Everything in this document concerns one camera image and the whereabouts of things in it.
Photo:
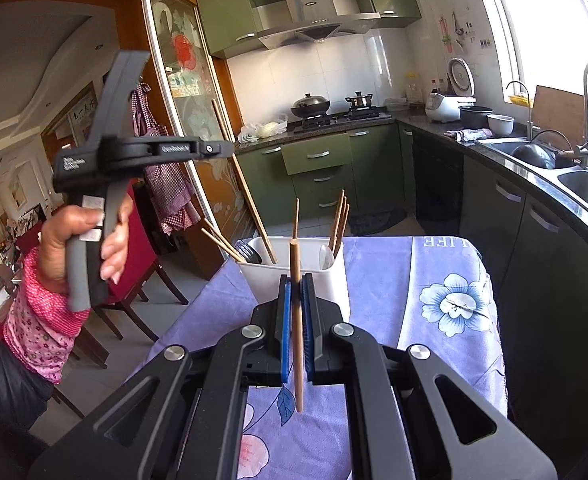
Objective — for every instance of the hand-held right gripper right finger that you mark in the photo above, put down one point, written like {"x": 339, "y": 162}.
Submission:
{"x": 309, "y": 345}

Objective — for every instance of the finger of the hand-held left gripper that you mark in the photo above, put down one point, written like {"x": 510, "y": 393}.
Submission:
{"x": 188, "y": 150}

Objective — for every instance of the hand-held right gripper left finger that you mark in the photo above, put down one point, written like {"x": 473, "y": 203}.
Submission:
{"x": 286, "y": 330}

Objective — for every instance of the white plastic utensil holder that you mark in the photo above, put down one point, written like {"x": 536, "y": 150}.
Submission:
{"x": 264, "y": 280}

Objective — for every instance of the bamboo chopstick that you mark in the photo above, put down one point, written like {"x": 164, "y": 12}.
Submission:
{"x": 294, "y": 260}

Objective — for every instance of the group of bamboo chopsticks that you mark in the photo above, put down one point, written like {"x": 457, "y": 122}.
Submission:
{"x": 296, "y": 220}

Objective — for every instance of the person's left forearm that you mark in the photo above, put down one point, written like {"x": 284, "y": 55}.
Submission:
{"x": 38, "y": 330}

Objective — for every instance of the person's left hand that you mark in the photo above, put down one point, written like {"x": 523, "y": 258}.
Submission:
{"x": 53, "y": 245}

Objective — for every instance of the checkered apron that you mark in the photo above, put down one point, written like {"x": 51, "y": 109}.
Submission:
{"x": 168, "y": 185}

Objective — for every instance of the white plastic bags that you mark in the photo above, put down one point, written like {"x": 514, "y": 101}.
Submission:
{"x": 266, "y": 130}

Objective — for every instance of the white spoon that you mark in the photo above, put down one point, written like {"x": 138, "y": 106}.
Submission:
{"x": 328, "y": 257}

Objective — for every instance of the green lower kitchen cabinets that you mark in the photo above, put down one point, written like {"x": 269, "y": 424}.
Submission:
{"x": 269, "y": 175}

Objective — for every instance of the green kitchen cabinets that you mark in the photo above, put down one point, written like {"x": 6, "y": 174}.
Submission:
{"x": 223, "y": 15}
{"x": 269, "y": 175}

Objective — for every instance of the black utensil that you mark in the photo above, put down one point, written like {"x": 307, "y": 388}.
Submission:
{"x": 250, "y": 252}

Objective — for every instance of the purple floral tablecloth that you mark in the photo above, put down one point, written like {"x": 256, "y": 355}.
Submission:
{"x": 399, "y": 280}

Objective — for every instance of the red cushioned wooden chair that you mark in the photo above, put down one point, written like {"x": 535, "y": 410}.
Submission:
{"x": 91, "y": 340}
{"x": 133, "y": 270}

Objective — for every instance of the black wok with lid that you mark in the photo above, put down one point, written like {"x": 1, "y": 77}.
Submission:
{"x": 310, "y": 106}

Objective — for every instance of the frosted glass sliding door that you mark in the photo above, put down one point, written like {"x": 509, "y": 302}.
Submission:
{"x": 173, "y": 20}

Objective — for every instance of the green upper kitchen cabinets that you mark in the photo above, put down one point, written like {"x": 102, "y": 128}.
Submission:
{"x": 223, "y": 15}

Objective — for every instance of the dark floor mat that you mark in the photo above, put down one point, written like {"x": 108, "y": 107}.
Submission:
{"x": 379, "y": 222}

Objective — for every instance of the gas stove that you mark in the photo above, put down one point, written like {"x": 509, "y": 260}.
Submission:
{"x": 344, "y": 119}

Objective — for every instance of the stainless steel pot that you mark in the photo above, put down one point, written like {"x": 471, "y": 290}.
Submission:
{"x": 359, "y": 102}

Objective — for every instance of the stainless range hood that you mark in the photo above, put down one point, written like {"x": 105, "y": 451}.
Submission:
{"x": 314, "y": 10}

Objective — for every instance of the clear food container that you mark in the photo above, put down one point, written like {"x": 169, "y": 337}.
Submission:
{"x": 397, "y": 104}

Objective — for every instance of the black kitchen cabinets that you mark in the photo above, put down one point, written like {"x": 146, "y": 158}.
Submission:
{"x": 474, "y": 210}

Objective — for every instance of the dark granite countertop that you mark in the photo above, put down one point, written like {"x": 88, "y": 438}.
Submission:
{"x": 414, "y": 122}

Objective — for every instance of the clear plastic jar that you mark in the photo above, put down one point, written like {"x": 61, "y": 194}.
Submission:
{"x": 415, "y": 92}

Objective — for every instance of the white rice cooker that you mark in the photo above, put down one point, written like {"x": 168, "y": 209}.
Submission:
{"x": 441, "y": 107}

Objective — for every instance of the crumpled dish cloth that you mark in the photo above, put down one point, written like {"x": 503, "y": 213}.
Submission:
{"x": 469, "y": 135}

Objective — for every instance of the dark clothing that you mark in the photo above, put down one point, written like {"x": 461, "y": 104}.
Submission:
{"x": 3, "y": 410}

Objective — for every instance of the black inner pot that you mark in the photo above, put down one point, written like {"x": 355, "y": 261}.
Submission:
{"x": 474, "y": 117}

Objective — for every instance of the white bowl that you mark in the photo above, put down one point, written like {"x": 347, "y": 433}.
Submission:
{"x": 500, "y": 125}

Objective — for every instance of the black pan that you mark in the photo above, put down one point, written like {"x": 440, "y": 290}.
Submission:
{"x": 534, "y": 155}

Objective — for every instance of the small chrome faucet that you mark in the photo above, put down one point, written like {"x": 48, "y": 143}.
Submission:
{"x": 529, "y": 120}

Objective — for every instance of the yellow container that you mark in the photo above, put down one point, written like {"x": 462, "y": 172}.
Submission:
{"x": 520, "y": 101}

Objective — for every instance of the wooden cutting board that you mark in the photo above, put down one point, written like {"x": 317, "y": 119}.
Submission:
{"x": 559, "y": 115}

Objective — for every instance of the kitchen window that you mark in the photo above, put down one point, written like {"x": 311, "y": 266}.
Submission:
{"x": 549, "y": 20}

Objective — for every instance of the framed wall picture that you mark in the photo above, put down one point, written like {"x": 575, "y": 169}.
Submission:
{"x": 81, "y": 120}

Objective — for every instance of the wall decal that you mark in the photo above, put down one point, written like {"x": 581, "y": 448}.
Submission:
{"x": 445, "y": 35}

